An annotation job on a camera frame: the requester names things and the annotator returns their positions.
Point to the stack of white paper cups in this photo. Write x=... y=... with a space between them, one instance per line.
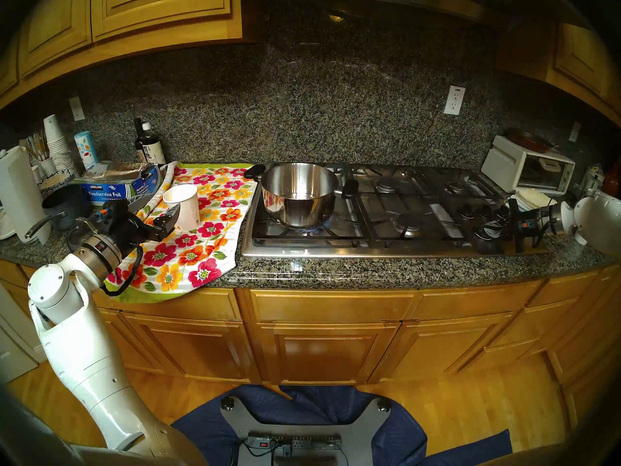
x=58 y=140

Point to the wooden base cabinets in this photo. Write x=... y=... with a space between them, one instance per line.
x=325 y=353

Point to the stainless steel pot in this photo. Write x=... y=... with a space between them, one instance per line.
x=298 y=208

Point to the wooden chopsticks bundle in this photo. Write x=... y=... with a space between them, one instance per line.
x=38 y=147

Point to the white kitchen appliance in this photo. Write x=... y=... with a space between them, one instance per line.
x=502 y=161

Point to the small black stove knob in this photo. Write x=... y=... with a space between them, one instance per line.
x=466 y=211
x=485 y=210
x=502 y=209

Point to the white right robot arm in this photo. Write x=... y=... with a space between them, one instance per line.
x=596 y=220

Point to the colourful patterned paper cup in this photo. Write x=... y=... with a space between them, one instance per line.
x=85 y=149

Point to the red brown vase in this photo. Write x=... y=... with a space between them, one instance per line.
x=613 y=178

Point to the floral printed cloth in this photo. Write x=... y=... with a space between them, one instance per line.
x=194 y=256

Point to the patterned shallow bowl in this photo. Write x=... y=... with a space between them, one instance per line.
x=55 y=181

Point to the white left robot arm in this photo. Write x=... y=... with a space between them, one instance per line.
x=82 y=353

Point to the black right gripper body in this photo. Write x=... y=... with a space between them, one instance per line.
x=529 y=224

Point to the dark red plate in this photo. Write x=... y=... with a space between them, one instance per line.
x=531 y=140

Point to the tall white container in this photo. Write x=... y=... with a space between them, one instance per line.
x=24 y=193

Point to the white wall power outlet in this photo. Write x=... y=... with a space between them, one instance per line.
x=454 y=101
x=76 y=108

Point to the white wall switch plate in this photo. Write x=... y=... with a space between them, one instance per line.
x=574 y=132

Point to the black power strip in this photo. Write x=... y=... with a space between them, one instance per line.
x=305 y=441

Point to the blue Kirkland foil box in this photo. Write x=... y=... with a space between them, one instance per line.
x=111 y=193

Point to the wooden wall cabinet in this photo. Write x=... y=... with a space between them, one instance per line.
x=145 y=8
x=582 y=57

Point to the dark glass bottle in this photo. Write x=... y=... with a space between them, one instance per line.
x=138 y=140

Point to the white paper cup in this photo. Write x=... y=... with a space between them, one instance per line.
x=184 y=208

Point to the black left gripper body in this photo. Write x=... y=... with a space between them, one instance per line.
x=128 y=232

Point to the white utensil holder cup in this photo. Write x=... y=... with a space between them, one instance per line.
x=47 y=166

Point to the white patterned ceramic jar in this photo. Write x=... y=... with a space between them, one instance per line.
x=593 y=177

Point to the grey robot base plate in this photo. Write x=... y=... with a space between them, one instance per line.
x=364 y=438

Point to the narrow black cast iron grate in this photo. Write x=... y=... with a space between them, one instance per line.
x=485 y=188

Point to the wide black cast iron grate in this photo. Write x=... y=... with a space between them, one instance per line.
x=335 y=234
x=415 y=238

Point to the small black capped gas burner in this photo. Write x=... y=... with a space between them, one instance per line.
x=457 y=187

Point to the large black stove knob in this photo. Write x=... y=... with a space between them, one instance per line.
x=487 y=244

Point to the white appliance door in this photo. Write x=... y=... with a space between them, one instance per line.
x=14 y=343

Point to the striped blue yellow dish towel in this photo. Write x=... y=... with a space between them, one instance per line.
x=533 y=197

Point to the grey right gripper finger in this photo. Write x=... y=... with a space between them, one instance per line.
x=500 y=220
x=498 y=230

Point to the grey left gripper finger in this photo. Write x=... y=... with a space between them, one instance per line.
x=167 y=216
x=160 y=233

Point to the soy sauce bottle white cap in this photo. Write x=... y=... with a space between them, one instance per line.
x=153 y=149

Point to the stainless steel gas cooktop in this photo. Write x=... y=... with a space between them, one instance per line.
x=436 y=249

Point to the round glass pot lid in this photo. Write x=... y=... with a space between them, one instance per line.
x=80 y=234

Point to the dark blue cloth cover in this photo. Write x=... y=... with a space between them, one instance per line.
x=204 y=441

